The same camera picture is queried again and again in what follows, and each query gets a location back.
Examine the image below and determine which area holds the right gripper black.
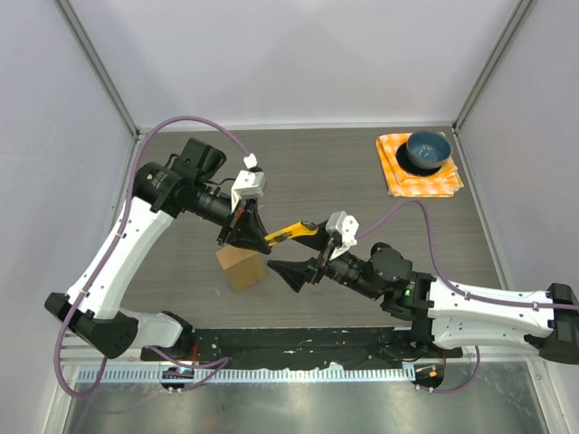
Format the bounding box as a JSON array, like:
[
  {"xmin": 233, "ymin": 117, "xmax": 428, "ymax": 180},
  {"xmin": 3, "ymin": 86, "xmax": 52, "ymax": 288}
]
[{"xmin": 269, "ymin": 218, "xmax": 383, "ymax": 300}]

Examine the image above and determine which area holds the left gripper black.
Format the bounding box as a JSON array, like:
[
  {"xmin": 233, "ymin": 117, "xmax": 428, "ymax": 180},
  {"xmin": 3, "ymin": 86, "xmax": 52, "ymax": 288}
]
[{"xmin": 190, "ymin": 181, "xmax": 273, "ymax": 253}]

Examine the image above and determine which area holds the yellow utility knife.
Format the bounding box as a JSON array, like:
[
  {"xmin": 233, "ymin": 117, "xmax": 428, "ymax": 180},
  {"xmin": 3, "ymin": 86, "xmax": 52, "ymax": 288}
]
[{"xmin": 265, "ymin": 220, "xmax": 318, "ymax": 247}]

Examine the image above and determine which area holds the brown cardboard express box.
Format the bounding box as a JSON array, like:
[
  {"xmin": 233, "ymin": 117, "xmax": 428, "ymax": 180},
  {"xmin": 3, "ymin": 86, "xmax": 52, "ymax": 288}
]
[{"xmin": 216, "ymin": 246, "xmax": 267, "ymax": 291}]

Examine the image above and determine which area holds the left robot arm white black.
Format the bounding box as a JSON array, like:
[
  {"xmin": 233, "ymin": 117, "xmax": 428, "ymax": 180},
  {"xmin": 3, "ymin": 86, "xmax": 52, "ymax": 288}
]
[{"xmin": 45, "ymin": 138, "xmax": 271, "ymax": 361}]

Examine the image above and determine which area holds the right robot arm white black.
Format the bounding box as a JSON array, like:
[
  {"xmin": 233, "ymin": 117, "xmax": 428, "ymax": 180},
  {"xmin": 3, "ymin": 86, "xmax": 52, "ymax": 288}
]
[{"xmin": 265, "ymin": 218, "xmax": 578, "ymax": 364}]

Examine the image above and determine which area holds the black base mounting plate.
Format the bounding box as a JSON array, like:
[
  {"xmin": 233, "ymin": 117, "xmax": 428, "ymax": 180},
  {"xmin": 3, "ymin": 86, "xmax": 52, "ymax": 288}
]
[{"xmin": 141, "ymin": 327, "xmax": 463, "ymax": 369}]

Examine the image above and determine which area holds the orange checkered cloth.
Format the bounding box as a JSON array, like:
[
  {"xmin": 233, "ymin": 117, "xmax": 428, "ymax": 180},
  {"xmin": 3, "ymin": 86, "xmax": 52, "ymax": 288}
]
[{"xmin": 375, "ymin": 132, "xmax": 464, "ymax": 198}]

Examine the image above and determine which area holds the blue ceramic bowl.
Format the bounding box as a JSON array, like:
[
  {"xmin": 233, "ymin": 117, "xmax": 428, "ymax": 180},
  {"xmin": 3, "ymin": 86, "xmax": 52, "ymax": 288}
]
[{"xmin": 406, "ymin": 130, "xmax": 452, "ymax": 170}]

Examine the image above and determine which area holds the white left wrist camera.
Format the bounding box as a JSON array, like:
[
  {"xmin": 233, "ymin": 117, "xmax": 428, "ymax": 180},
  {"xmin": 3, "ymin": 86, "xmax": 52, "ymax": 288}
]
[{"xmin": 230, "ymin": 153, "xmax": 267, "ymax": 211}]

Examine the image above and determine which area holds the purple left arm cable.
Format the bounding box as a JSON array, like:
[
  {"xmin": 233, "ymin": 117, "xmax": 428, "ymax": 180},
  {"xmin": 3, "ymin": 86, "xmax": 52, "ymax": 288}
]
[{"xmin": 53, "ymin": 116, "xmax": 259, "ymax": 399}]

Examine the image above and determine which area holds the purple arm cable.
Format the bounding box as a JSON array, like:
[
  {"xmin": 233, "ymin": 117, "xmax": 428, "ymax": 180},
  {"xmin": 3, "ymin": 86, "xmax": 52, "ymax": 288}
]
[
  {"xmin": 53, "ymin": 116, "xmax": 259, "ymax": 399},
  {"xmin": 355, "ymin": 200, "xmax": 579, "ymax": 393}
]

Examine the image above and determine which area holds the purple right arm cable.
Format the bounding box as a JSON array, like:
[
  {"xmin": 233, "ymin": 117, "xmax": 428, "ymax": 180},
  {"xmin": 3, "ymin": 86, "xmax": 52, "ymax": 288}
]
[{"xmin": 355, "ymin": 200, "xmax": 579, "ymax": 393}]

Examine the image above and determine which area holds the white slotted cable duct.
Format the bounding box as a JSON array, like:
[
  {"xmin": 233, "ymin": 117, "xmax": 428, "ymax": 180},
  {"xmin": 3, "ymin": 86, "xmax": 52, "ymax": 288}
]
[{"xmin": 101, "ymin": 363, "xmax": 415, "ymax": 384}]

